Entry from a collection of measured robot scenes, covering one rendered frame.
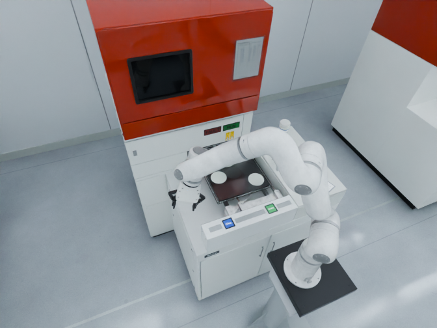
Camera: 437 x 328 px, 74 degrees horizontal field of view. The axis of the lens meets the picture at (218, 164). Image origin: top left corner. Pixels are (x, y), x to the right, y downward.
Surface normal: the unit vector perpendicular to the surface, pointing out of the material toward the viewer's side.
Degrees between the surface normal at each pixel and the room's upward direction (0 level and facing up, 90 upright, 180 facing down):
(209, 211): 0
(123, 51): 90
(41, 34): 90
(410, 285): 0
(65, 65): 90
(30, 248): 0
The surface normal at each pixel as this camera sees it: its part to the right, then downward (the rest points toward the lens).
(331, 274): 0.05, -0.69
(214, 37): 0.38, 0.69
